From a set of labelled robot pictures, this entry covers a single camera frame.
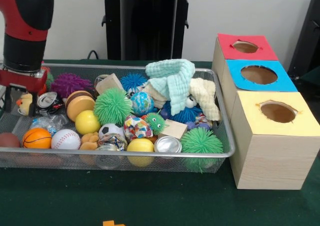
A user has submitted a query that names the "purple spiky toy with eyes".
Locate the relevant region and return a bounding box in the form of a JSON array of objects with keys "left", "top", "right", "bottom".
[{"left": 50, "top": 73, "right": 94, "bottom": 99}]

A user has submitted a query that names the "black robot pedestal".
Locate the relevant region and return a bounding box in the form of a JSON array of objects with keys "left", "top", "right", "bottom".
[{"left": 96, "top": 0, "right": 201, "bottom": 62}]

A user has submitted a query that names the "cream muslin cloth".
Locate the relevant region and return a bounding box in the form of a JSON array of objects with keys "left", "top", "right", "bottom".
[{"left": 139, "top": 77, "right": 221, "bottom": 122}]

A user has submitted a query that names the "white baseball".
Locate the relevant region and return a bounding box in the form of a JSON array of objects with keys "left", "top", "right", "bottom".
[{"left": 51, "top": 129, "right": 82, "bottom": 159}]

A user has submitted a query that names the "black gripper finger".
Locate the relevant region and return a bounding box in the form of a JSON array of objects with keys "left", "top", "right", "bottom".
[
  {"left": 30, "top": 91, "right": 39, "bottom": 118},
  {"left": 4, "top": 85, "right": 13, "bottom": 113}
]

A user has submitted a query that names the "toy hamburger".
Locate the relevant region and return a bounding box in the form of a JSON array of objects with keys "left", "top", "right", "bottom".
[{"left": 65, "top": 90, "right": 96, "bottom": 123}]

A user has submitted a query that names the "green spiky ball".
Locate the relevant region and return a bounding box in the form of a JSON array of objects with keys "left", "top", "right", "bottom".
[
  {"left": 179, "top": 127, "right": 224, "bottom": 173},
  {"left": 94, "top": 88, "right": 133, "bottom": 126}
]

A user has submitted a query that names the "small orange basketball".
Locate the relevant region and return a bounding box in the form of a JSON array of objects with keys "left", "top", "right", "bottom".
[{"left": 22, "top": 127, "right": 52, "bottom": 149}]

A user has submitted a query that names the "yellow smiley ball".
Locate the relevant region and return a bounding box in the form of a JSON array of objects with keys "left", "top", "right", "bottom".
[{"left": 75, "top": 110, "right": 101, "bottom": 136}]

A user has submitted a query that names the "black cable loop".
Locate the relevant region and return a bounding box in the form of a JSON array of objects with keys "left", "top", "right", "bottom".
[{"left": 87, "top": 49, "right": 101, "bottom": 61}]

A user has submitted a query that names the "clear plastic packet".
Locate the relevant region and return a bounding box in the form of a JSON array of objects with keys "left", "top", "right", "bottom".
[{"left": 30, "top": 113, "right": 68, "bottom": 136}]

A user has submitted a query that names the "yellow duck toy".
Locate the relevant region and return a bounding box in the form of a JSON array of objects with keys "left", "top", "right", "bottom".
[{"left": 16, "top": 93, "right": 34, "bottom": 117}]

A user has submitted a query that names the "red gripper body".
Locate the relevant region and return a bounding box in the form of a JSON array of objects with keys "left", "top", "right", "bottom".
[{"left": 0, "top": 68, "right": 49, "bottom": 94}]

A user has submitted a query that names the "dark green tablecloth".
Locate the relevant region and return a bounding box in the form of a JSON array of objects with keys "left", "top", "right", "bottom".
[{"left": 0, "top": 58, "right": 320, "bottom": 226}]

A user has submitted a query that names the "mint green cloth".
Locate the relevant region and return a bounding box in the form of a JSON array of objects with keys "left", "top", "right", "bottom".
[{"left": 145, "top": 59, "right": 196, "bottom": 117}]

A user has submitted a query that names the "clear mesh bin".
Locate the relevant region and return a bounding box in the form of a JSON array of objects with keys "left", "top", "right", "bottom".
[{"left": 0, "top": 63, "right": 238, "bottom": 173}]

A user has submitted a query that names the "black can with silver top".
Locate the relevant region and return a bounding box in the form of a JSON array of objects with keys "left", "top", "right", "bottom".
[{"left": 36, "top": 91, "right": 65, "bottom": 116}]

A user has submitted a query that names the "wooden box with three holes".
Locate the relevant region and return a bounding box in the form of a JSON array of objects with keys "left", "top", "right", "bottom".
[{"left": 211, "top": 33, "right": 320, "bottom": 190}]

